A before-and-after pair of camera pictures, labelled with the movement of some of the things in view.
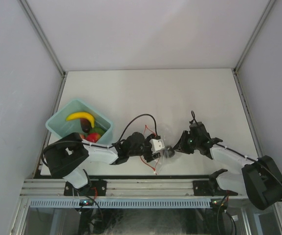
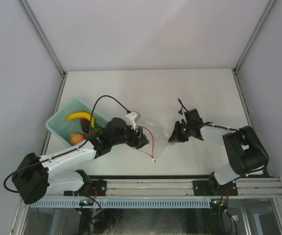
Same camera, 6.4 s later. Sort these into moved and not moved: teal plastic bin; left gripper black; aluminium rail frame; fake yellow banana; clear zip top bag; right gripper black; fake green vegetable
Moved: left gripper black; right gripper black; clear zip top bag
Not moved: teal plastic bin; fake green vegetable; aluminium rail frame; fake yellow banana
